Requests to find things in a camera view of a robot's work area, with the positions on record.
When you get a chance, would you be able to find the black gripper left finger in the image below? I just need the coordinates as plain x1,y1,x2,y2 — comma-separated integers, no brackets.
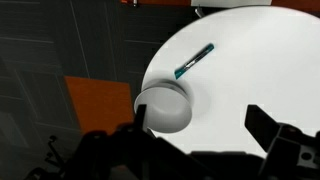
134,103,149,131

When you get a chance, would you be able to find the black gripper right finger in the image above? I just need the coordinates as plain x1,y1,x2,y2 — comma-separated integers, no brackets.
244,104,284,158

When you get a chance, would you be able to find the teal marker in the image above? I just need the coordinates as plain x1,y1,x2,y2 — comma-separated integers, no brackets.
174,42,215,81

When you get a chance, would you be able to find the white bowl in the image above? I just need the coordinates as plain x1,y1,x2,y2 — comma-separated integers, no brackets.
133,79,194,134

